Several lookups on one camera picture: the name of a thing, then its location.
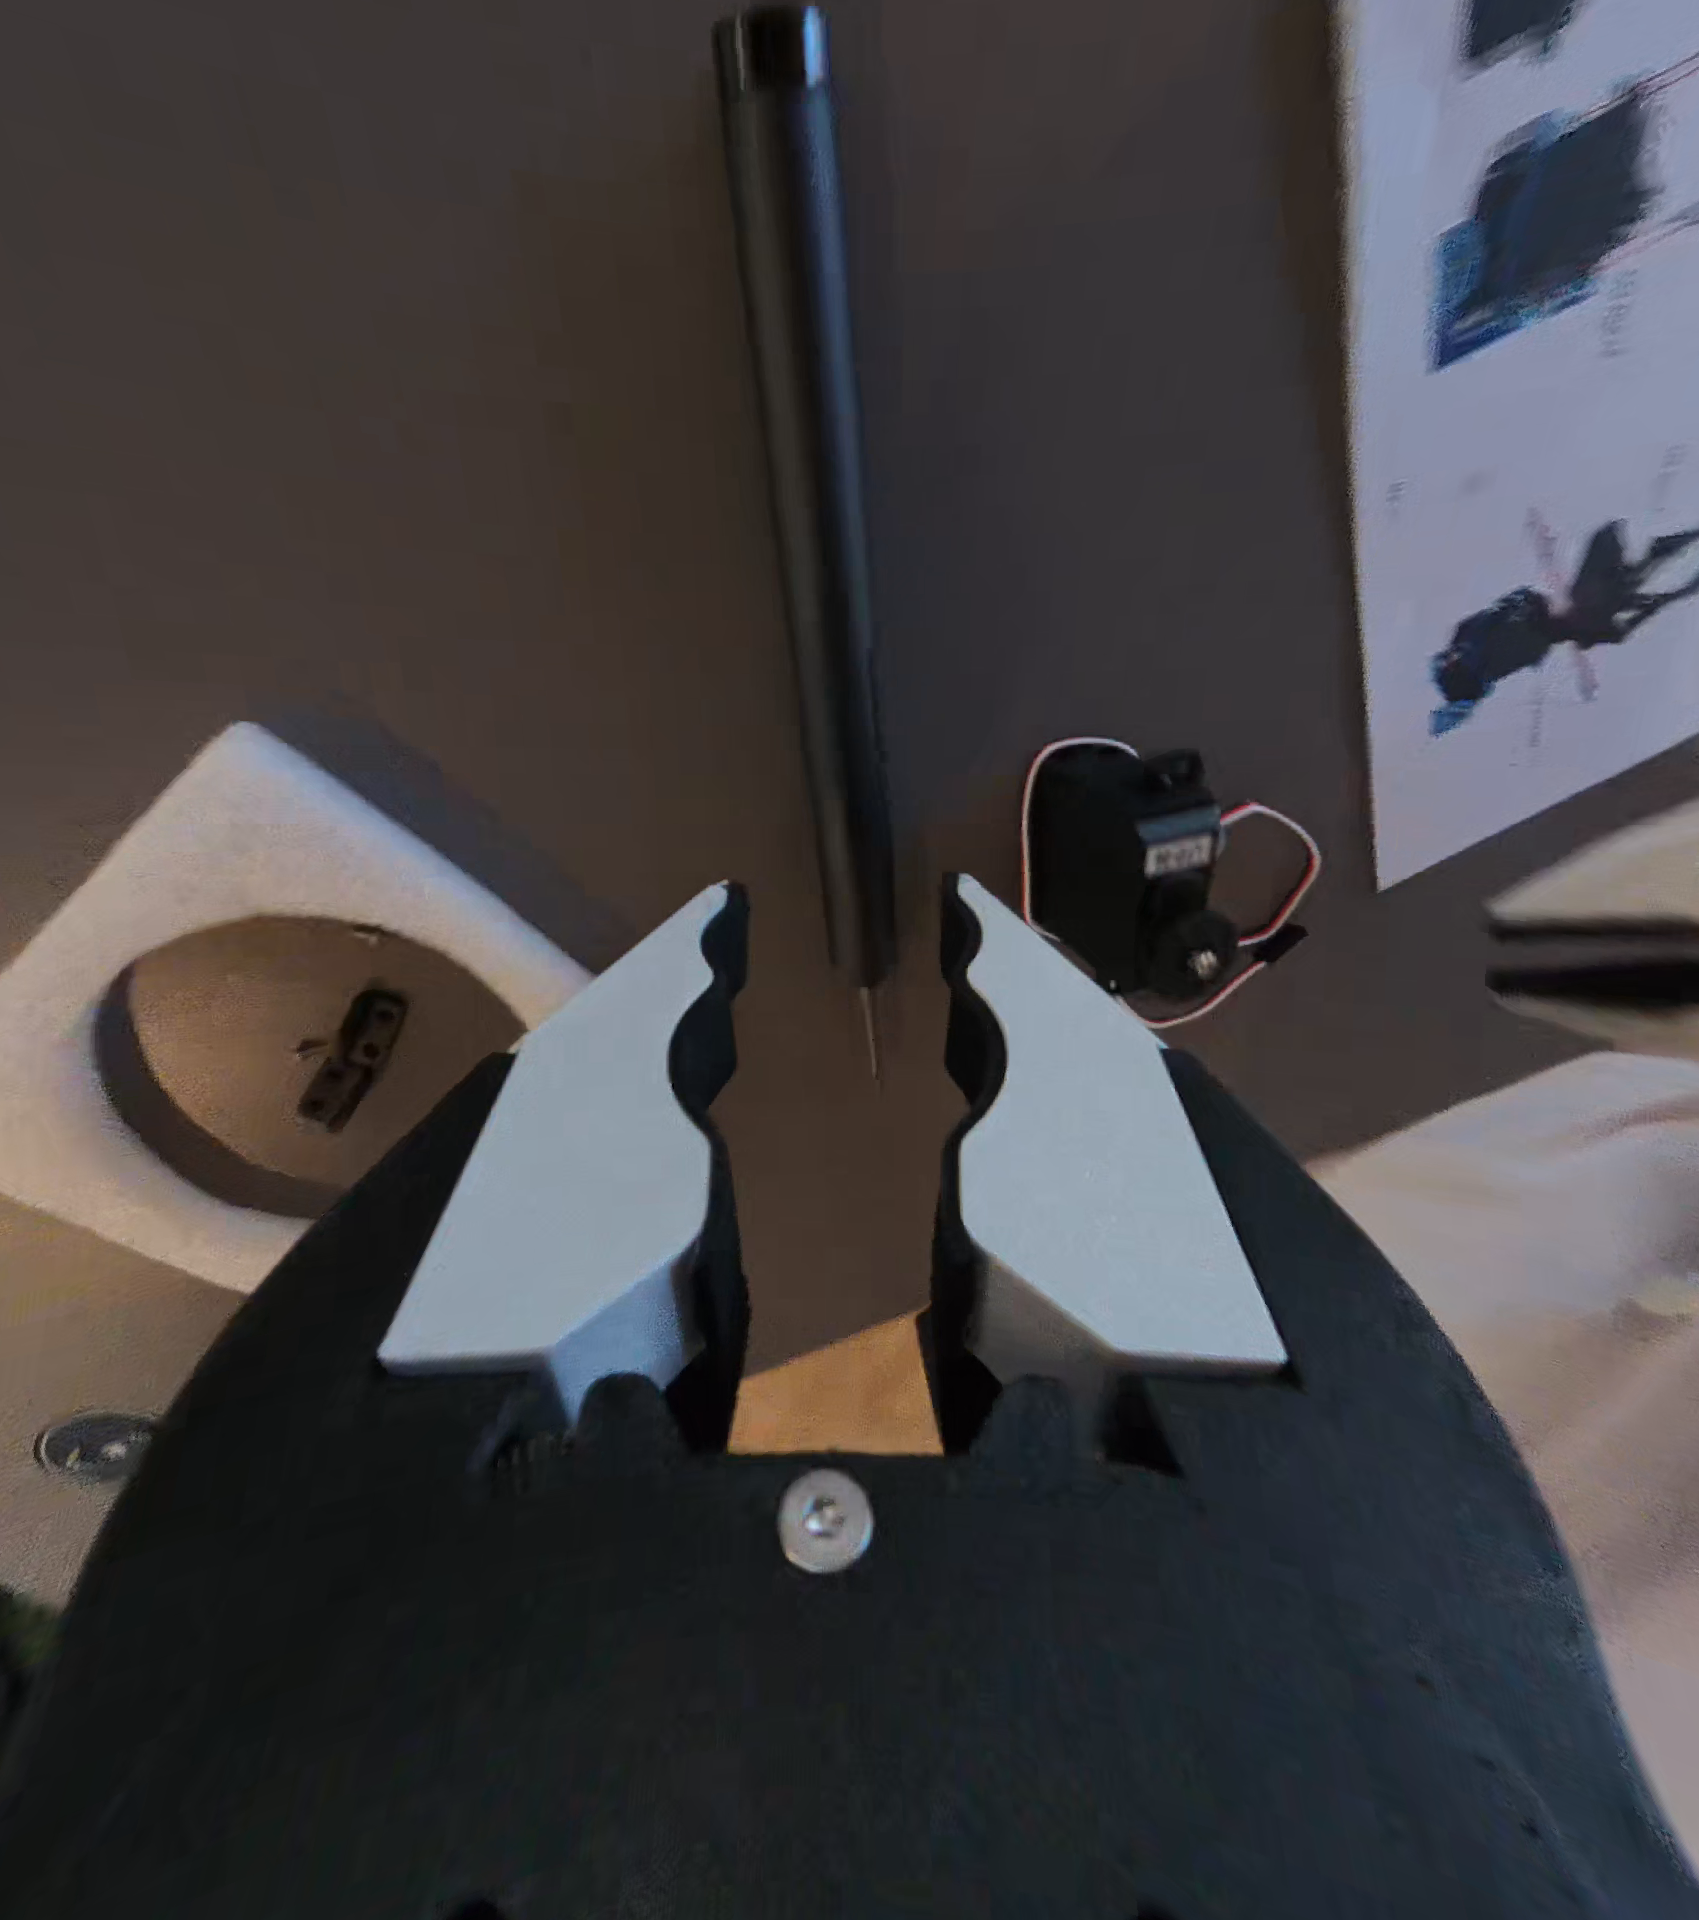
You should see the white foam piece with cutout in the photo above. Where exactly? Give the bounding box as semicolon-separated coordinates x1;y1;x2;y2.
0;719;599;1296

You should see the person in white shirt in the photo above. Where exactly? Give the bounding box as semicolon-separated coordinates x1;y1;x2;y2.
1307;1049;1699;1920

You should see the pink white wire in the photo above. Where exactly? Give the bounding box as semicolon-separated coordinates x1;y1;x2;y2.
1022;731;1327;1031

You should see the printed instruction sheet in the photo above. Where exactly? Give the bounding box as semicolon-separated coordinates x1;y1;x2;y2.
1338;0;1699;897

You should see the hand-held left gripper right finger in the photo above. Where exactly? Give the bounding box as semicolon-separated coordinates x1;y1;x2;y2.
927;871;1295;1455

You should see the black precision screwdriver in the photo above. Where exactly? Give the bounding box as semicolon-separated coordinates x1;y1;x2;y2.
710;3;901;1086

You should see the wood edged desk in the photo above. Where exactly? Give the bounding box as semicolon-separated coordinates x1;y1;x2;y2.
0;0;1699;1611

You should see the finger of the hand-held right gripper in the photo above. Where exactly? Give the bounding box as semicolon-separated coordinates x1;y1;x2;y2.
1482;749;1699;968
1484;968;1699;1064

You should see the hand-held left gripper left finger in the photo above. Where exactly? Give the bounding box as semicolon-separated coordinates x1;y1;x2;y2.
376;883;754;1454

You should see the round desk control button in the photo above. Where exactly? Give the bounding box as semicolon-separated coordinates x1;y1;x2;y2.
32;1410;164;1485

